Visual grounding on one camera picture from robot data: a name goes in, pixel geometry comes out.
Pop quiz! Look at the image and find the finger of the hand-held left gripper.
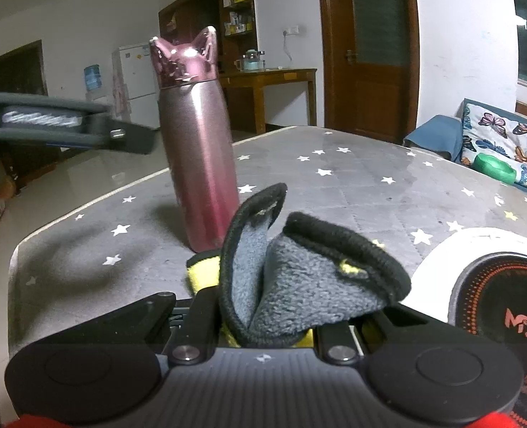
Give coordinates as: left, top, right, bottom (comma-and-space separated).
89, 116, 157, 154

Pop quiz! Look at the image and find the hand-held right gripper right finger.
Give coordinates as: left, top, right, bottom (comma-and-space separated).
316, 307, 429, 365

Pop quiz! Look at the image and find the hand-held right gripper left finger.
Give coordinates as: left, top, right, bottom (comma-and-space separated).
107, 286, 222, 364

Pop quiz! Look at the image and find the yellow grey cleaning cloth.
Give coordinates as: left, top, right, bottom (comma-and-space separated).
184, 182, 412, 349

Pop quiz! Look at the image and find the pink cat-ear thermos bottle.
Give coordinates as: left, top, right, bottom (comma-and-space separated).
150, 26, 241, 254

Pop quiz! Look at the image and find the dark entrance door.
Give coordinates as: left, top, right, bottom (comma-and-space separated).
0, 39, 61, 168

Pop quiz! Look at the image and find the white refrigerator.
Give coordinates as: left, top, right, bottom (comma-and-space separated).
111, 42, 159, 114

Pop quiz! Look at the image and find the water dispenser with blue bottle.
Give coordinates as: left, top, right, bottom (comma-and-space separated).
83, 65, 110, 104

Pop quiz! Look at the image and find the round induction cooktop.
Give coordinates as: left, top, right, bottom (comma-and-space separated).
413, 227, 527, 322

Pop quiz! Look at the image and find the wooden shelf cabinet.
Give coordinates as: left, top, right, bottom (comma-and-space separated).
159, 0, 253, 132

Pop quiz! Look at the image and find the mint glass teapot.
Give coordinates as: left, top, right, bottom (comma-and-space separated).
241, 49, 264, 72

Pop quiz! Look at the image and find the grey star-print table mat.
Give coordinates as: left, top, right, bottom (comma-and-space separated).
7, 125, 527, 366

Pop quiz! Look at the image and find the wooden side table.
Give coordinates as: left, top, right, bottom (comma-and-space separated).
219, 68, 318, 134

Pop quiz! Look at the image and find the group of shelf boxes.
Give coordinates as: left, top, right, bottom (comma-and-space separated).
222, 0, 252, 36

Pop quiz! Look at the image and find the black round induction cooker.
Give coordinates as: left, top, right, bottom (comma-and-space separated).
454, 252, 527, 428

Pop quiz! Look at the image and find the blue sofa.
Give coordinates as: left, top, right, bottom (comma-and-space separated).
403, 98, 527, 206

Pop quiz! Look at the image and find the green bowl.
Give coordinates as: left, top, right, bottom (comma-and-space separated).
474, 152, 521, 185

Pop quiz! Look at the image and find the brown wooden door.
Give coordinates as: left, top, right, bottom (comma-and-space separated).
316, 0, 420, 144

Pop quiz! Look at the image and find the butterfly print pillow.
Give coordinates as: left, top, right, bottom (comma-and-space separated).
461, 102, 527, 201

